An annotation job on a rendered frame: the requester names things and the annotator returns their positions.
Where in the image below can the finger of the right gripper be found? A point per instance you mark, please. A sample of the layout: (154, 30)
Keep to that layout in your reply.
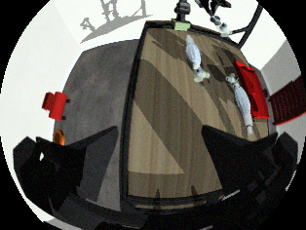
(206, 5)
(214, 6)

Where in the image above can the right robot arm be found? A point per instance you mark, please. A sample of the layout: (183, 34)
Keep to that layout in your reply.
(184, 8)

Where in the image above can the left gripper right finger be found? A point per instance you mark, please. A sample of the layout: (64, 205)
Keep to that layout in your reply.
(233, 157)

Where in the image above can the red tray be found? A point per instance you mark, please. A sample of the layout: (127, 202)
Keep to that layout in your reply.
(252, 86)

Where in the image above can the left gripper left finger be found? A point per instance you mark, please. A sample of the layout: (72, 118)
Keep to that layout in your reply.
(85, 161)

